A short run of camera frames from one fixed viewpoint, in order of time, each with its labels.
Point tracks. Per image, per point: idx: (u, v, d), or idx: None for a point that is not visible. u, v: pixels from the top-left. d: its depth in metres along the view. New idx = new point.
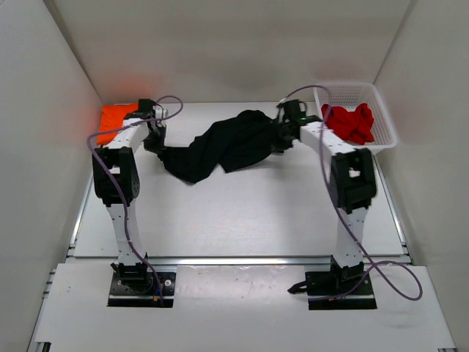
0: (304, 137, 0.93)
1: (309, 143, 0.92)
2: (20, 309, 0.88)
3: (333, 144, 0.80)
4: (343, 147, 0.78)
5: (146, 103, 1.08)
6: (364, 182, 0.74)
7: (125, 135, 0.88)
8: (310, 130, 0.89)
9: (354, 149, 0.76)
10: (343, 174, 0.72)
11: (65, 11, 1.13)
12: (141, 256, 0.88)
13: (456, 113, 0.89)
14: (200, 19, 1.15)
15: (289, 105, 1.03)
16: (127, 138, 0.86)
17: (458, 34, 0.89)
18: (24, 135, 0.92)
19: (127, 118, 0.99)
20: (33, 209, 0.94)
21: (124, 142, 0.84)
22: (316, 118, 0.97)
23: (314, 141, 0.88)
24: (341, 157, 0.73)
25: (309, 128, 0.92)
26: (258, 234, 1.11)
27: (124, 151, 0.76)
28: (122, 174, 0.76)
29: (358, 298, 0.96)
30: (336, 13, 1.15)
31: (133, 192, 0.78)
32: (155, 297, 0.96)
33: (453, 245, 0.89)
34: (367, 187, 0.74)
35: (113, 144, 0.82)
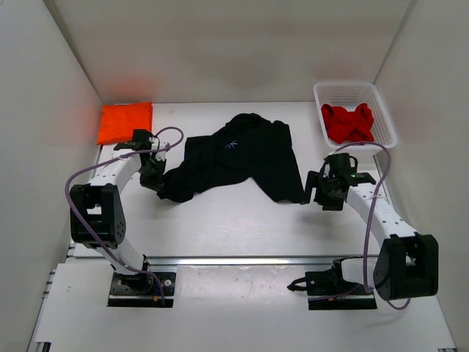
0: (351, 196, 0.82)
1: (356, 204, 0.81)
2: (20, 309, 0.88)
3: (387, 220, 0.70)
4: (399, 226, 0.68)
5: (141, 133, 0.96)
6: (421, 276, 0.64)
7: (113, 169, 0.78)
8: (361, 193, 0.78)
9: (413, 233, 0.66)
10: (399, 262, 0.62)
11: (64, 10, 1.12)
12: (138, 269, 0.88)
13: (456, 114, 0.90)
14: (201, 19, 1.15)
15: (336, 160, 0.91)
16: (113, 172, 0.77)
17: (458, 35, 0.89)
18: (24, 134, 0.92)
19: (118, 149, 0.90)
20: (33, 209, 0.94)
21: (109, 178, 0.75)
22: (368, 177, 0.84)
23: (363, 207, 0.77)
24: (398, 241, 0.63)
25: (362, 188, 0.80)
26: (258, 235, 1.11)
27: (107, 188, 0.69)
28: (102, 216, 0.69)
29: (358, 298, 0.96)
30: (337, 14, 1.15)
31: (114, 240, 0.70)
32: (156, 297, 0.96)
33: (453, 245, 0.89)
34: (425, 283, 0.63)
35: (97, 180, 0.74)
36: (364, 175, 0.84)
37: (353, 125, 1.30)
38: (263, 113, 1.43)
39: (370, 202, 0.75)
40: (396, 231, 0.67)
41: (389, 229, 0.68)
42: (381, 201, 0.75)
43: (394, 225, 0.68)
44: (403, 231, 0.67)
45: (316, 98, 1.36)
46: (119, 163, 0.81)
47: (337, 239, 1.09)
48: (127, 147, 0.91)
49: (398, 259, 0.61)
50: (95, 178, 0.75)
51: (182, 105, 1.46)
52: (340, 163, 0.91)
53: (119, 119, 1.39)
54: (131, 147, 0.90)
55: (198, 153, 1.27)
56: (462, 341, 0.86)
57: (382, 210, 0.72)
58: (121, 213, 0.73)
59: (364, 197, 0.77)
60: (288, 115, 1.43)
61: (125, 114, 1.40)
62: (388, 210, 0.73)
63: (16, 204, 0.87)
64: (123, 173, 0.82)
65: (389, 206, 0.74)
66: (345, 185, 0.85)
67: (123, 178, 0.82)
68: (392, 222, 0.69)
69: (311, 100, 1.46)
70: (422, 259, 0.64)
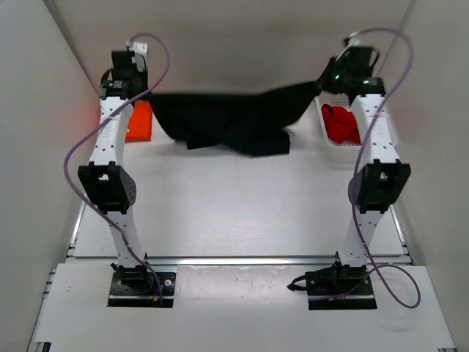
0: (355, 107, 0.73)
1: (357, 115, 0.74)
2: (20, 310, 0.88)
3: (377, 144, 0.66)
4: (387, 149, 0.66)
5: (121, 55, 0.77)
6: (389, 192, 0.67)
7: (109, 137, 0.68)
8: (364, 108, 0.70)
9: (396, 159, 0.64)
10: (371, 182, 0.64)
11: (64, 10, 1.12)
12: (141, 259, 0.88)
13: (456, 114, 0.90)
14: (201, 19, 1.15)
15: (362, 54, 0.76)
16: (111, 143, 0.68)
17: (457, 36, 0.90)
18: (25, 135, 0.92)
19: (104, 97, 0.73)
20: (33, 208, 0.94)
21: (111, 152, 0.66)
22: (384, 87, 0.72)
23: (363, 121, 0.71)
24: (375, 169, 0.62)
25: (370, 99, 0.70)
26: (258, 234, 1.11)
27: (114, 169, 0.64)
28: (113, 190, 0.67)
29: (358, 298, 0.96)
30: (337, 14, 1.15)
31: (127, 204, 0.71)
32: (155, 297, 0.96)
33: (452, 244, 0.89)
34: (387, 196, 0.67)
35: (99, 158, 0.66)
36: (378, 81, 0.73)
37: (353, 125, 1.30)
38: None
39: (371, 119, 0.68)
40: (379, 155, 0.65)
41: (374, 153, 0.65)
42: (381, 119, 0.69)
43: (382, 150, 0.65)
44: (387, 157, 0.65)
45: None
46: (111, 124, 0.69)
47: (337, 238, 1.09)
48: (115, 92, 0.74)
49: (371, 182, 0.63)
50: (95, 155, 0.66)
51: None
52: (362, 53, 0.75)
53: None
54: (119, 92, 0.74)
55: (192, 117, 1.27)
56: (462, 340, 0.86)
57: (377, 131, 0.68)
58: (129, 179, 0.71)
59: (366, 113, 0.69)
60: None
61: None
62: (383, 132, 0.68)
63: (17, 204, 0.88)
64: (121, 133, 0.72)
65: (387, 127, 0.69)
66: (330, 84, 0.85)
67: (122, 137, 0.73)
68: (381, 148, 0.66)
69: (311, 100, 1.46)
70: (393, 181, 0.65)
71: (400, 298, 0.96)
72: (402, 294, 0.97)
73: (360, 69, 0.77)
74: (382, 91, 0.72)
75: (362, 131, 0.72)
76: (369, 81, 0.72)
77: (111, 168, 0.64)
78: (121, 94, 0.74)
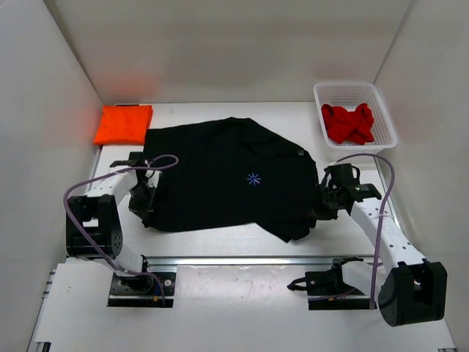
0: (355, 213, 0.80)
1: (359, 219, 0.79)
2: (20, 310, 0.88)
3: (394, 244, 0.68)
4: (408, 251, 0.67)
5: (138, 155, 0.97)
6: (429, 304, 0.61)
7: (109, 181, 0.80)
8: (366, 211, 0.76)
9: (423, 260, 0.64)
10: (406, 295, 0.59)
11: (64, 11, 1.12)
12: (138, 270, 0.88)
13: (455, 114, 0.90)
14: (201, 20, 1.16)
15: (340, 171, 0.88)
16: (110, 185, 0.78)
17: (457, 37, 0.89)
18: (25, 135, 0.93)
19: (114, 165, 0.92)
20: (33, 209, 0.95)
21: (105, 190, 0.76)
22: (374, 188, 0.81)
23: (368, 226, 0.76)
24: (405, 271, 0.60)
25: (368, 202, 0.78)
26: (258, 235, 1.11)
27: (104, 198, 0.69)
28: (100, 229, 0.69)
29: (358, 298, 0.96)
30: (336, 14, 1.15)
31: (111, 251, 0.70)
32: (156, 297, 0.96)
33: (453, 245, 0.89)
34: (430, 312, 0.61)
35: (94, 191, 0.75)
36: (370, 186, 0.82)
37: (353, 125, 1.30)
38: (262, 112, 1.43)
39: (376, 221, 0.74)
40: (403, 257, 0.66)
41: (396, 255, 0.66)
42: (387, 220, 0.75)
43: (403, 251, 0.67)
44: (412, 258, 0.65)
45: (316, 99, 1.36)
46: (116, 176, 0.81)
47: (337, 239, 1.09)
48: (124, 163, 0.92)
49: (404, 287, 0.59)
50: (92, 191, 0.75)
51: (182, 105, 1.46)
52: (342, 173, 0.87)
53: (119, 119, 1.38)
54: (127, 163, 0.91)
55: (175, 185, 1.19)
56: (462, 341, 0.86)
57: (388, 232, 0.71)
58: (118, 226, 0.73)
59: (370, 215, 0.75)
60: (289, 115, 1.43)
61: (126, 114, 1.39)
62: (395, 232, 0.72)
63: (17, 205, 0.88)
64: (121, 187, 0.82)
65: (396, 227, 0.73)
66: (349, 199, 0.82)
67: (120, 192, 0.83)
68: (400, 248, 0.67)
69: (311, 101, 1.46)
70: (430, 287, 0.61)
71: None
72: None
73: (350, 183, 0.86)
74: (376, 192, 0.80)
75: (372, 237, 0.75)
76: (360, 188, 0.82)
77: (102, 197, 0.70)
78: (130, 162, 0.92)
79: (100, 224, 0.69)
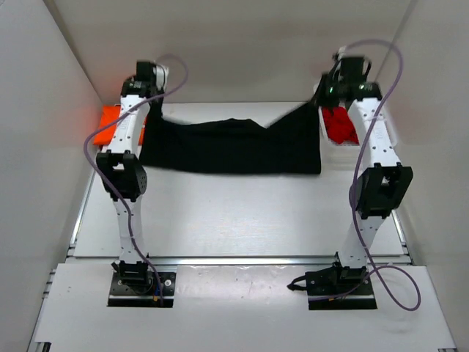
0: (352, 111, 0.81)
1: (355, 122, 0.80)
2: (20, 309, 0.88)
3: (377, 147, 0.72)
4: (387, 155, 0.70)
5: (146, 66, 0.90)
6: (391, 196, 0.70)
7: (126, 131, 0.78)
8: (361, 112, 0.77)
9: (396, 163, 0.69)
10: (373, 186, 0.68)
11: (65, 11, 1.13)
12: (142, 254, 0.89)
13: (455, 114, 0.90)
14: (201, 20, 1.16)
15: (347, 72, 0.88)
16: (128, 135, 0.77)
17: (457, 37, 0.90)
18: (26, 135, 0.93)
19: (124, 94, 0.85)
20: (33, 208, 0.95)
21: (125, 142, 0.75)
22: (377, 89, 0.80)
23: (361, 125, 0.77)
24: (376, 170, 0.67)
25: (366, 103, 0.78)
26: (258, 234, 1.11)
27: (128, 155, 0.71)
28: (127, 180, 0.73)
29: (357, 298, 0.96)
30: (336, 15, 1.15)
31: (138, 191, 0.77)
32: (155, 297, 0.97)
33: (452, 244, 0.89)
34: (390, 201, 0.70)
35: (116, 147, 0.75)
36: (374, 85, 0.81)
37: (352, 126, 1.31)
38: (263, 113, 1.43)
39: (368, 124, 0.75)
40: (379, 158, 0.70)
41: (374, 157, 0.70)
42: (379, 123, 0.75)
43: (382, 153, 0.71)
44: (387, 160, 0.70)
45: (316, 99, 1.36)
46: (131, 118, 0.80)
47: (338, 239, 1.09)
48: (135, 90, 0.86)
49: (371, 182, 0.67)
50: (113, 144, 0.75)
51: (182, 105, 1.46)
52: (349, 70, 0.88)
53: None
54: (138, 92, 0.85)
55: (175, 158, 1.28)
56: (462, 340, 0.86)
57: (376, 134, 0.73)
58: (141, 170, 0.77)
59: (364, 117, 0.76)
60: None
61: None
62: (382, 135, 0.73)
63: (17, 204, 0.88)
64: (136, 129, 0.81)
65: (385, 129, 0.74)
66: (351, 94, 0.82)
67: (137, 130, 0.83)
68: (381, 150, 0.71)
69: None
70: (395, 185, 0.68)
71: (402, 301, 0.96)
72: (404, 298, 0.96)
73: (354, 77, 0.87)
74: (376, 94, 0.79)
75: (360, 136, 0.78)
76: (365, 86, 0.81)
77: (125, 155, 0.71)
78: (139, 93, 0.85)
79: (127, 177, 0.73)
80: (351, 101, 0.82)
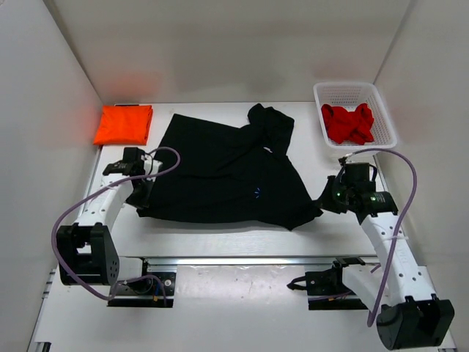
0: (366, 226, 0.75)
1: (369, 234, 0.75)
2: (20, 309, 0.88)
3: (404, 273, 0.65)
4: (416, 284, 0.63)
5: (133, 150, 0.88)
6: (430, 336, 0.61)
7: (101, 204, 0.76)
8: (379, 229, 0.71)
9: (431, 294, 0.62)
10: (407, 326, 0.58)
11: (64, 10, 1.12)
12: (138, 274, 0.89)
13: (456, 114, 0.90)
14: (201, 20, 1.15)
15: (356, 171, 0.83)
16: (102, 207, 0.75)
17: (458, 37, 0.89)
18: (25, 135, 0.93)
19: (107, 173, 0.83)
20: (33, 209, 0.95)
21: (99, 215, 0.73)
22: (390, 200, 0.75)
23: (379, 246, 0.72)
24: (412, 308, 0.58)
25: (382, 218, 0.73)
26: (258, 234, 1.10)
27: (96, 230, 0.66)
28: (94, 260, 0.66)
29: (357, 298, 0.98)
30: (336, 14, 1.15)
31: (105, 280, 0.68)
32: (156, 297, 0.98)
33: (453, 245, 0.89)
34: (429, 339, 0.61)
35: (87, 218, 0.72)
36: (384, 194, 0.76)
37: (353, 125, 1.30)
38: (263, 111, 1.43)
39: (389, 243, 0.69)
40: (410, 290, 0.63)
41: (404, 287, 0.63)
42: (401, 241, 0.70)
43: (412, 283, 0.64)
44: (419, 292, 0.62)
45: (316, 99, 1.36)
46: (108, 193, 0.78)
47: (338, 239, 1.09)
48: (118, 170, 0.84)
49: (407, 323, 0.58)
50: (84, 217, 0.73)
51: (181, 105, 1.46)
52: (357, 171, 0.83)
53: (119, 119, 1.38)
54: (122, 171, 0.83)
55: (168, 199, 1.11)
56: (462, 340, 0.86)
57: (399, 257, 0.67)
58: (113, 251, 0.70)
59: (382, 236, 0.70)
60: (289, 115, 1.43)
61: (125, 115, 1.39)
62: (407, 258, 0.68)
63: (16, 204, 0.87)
64: (113, 205, 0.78)
65: (408, 251, 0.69)
66: (362, 206, 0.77)
67: (115, 207, 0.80)
68: (409, 279, 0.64)
69: (311, 100, 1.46)
70: (433, 323, 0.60)
71: None
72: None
73: (361, 185, 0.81)
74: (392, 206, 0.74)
75: (381, 257, 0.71)
76: (377, 196, 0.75)
77: (94, 226, 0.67)
78: (124, 172, 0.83)
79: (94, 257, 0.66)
80: (363, 215, 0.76)
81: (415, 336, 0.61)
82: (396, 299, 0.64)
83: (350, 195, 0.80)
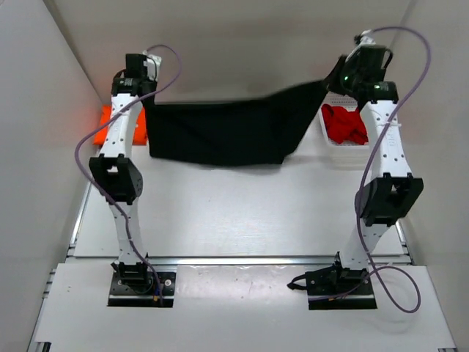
0: (364, 114, 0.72)
1: (368, 124, 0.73)
2: (21, 309, 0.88)
3: (388, 155, 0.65)
4: (397, 163, 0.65)
5: (134, 58, 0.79)
6: (398, 209, 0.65)
7: (118, 132, 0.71)
8: (374, 116, 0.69)
9: (408, 173, 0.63)
10: (378, 195, 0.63)
11: (64, 11, 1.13)
12: (141, 257, 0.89)
13: (454, 114, 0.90)
14: (201, 20, 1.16)
15: (369, 59, 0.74)
16: (120, 137, 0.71)
17: (457, 37, 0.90)
18: (26, 136, 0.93)
19: (116, 93, 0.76)
20: (34, 208, 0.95)
21: (120, 147, 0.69)
22: (395, 89, 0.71)
23: (373, 130, 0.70)
24: (385, 180, 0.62)
25: (381, 106, 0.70)
26: (258, 234, 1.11)
27: (122, 160, 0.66)
28: (123, 183, 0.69)
29: (358, 298, 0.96)
30: (336, 14, 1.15)
31: (131, 194, 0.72)
32: (155, 297, 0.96)
33: (453, 245, 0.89)
34: (396, 210, 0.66)
35: (109, 150, 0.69)
36: (390, 86, 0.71)
37: (353, 125, 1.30)
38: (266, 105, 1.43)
39: (381, 129, 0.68)
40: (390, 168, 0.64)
41: (384, 165, 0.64)
42: (393, 128, 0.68)
43: (393, 163, 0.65)
44: (398, 170, 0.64)
45: None
46: (122, 119, 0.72)
47: (338, 239, 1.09)
48: (125, 87, 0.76)
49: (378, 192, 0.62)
50: (106, 149, 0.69)
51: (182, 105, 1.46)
52: (368, 60, 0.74)
53: None
54: (130, 89, 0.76)
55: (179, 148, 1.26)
56: (462, 340, 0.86)
57: (388, 141, 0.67)
58: (136, 171, 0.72)
59: (377, 122, 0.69)
60: None
61: None
62: (394, 142, 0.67)
63: (17, 204, 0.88)
64: (129, 130, 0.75)
65: (397, 136, 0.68)
66: (363, 94, 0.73)
67: (130, 131, 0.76)
68: (392, 160, 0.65)
69: None
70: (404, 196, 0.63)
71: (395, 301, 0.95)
72: (403, 301, 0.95)
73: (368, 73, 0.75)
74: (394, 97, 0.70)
75: (371, 140, 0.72)
76: (381, 86, 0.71)
77: (119, 158, 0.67)
78: (132, 91, 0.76)
79: (124, 180, 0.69)
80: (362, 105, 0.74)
81: (383, 211, 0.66)
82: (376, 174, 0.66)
83: (357, 83, 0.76)
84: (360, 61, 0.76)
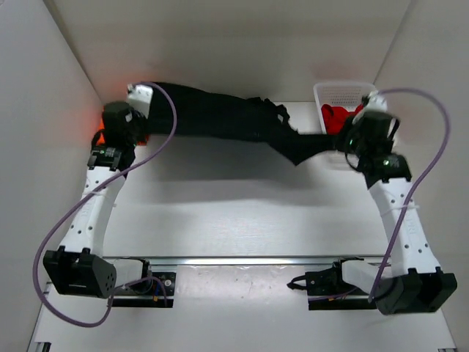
0: (375, 191, 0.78)
1: (379, 200, 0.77)
2: (21, 309, 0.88)
3: (410, 246, 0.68)
4: (421, 256, 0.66)
5: (111, 119, 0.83)
6: (426, 306, 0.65)
7: (87, 218, 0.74)
8: (389, 198, 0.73)
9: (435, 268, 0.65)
10: (407, 295, 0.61)
11: (64, 11, 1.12)
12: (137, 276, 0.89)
13: (455, 114, 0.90)
14: (201, 20, 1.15)
15: (375, 128, 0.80)
16: (89, 224, 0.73)
17: (458, 37, 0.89)
18: (25, 136, 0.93)
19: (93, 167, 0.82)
20: (33, 209, 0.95)
21: (86, 235, 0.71)
22: (405, 166, 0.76)
23: (387, 211, 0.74)
24: (415, 281, 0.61)
25: (394, 185, 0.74)
26: (258, 235, 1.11)
27: (84, 261, 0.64)
28: (86, 284, 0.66)
29: (357, 298, 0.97)
30: (337, 13, 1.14)
31: (101, 294, 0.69)
32: (156, 297, 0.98)
33: (453, 246, 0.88)
34: (423, 306, 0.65)
35: (73, 241, 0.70)
36: (399, 160, 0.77)
37: None
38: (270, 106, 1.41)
39: (398, 212, 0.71)
40: (413, 260, 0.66)
41: (407, 259, 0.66)
42: (410, 211, 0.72)
43: (417, 254, 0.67)
44: (422, 263, 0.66)
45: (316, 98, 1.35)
46: (94, 201, 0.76)
47: (338, 239, 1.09)
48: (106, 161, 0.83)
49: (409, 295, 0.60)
50: (70, 240, 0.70)
51: None
52: (374, 130, 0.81)
53: None
54: (109, 164, 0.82)
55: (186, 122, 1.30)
56: (462, 340, 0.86)
57: (407, 228, 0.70)
58: (107, 267, 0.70)
59: (392, 204, 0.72)
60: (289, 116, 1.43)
61: None
62: (414, 229, 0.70)
63: (17, 204, 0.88)
64: (102, 210, 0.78)
65: (416, 222, 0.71)
66: (371, 165, 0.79)
67: (105, 212, 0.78)
68: (415, 251, 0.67)
69: (311, 101, 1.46)
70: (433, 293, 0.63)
71: None
72: None
73: (376, 142, 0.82)
74: (404, 174, 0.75)
75: (388, 224, 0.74)
76: (390, 161, 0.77)
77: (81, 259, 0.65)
78: (111, 166, 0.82)
79: (86, 281, 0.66)
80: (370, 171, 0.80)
81: (412, 306, 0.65)
82: (399, 268, 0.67)
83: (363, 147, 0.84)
84: (362, 132, 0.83)
